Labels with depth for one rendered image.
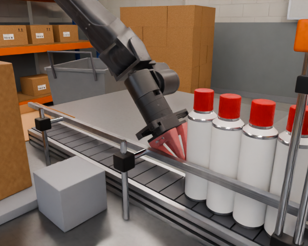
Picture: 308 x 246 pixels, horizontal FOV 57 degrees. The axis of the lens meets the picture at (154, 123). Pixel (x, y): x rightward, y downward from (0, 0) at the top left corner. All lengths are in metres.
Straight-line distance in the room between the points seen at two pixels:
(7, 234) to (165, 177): 0.32
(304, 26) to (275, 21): 4.54
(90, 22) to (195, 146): 0.30
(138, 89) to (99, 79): 2.09
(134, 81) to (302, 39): 0.33
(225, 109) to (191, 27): 3.26
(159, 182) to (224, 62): 4.57
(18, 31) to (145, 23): 1.68
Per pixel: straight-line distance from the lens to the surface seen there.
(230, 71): 5.08
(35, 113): 1.29
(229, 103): 0.44
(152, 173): 0.63
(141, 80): 0.55
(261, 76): 4.94
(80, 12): 0.58
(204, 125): 0.48
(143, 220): 0.58
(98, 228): 0.57
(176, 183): 0.60
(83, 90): 2.75
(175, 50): 3.79
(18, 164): 0.66
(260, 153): 0.44
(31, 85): 4.49
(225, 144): 0.46
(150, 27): 3.95
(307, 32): 0.31
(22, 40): 4.35
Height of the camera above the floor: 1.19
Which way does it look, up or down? 19 degrees down
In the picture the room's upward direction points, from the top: straight up
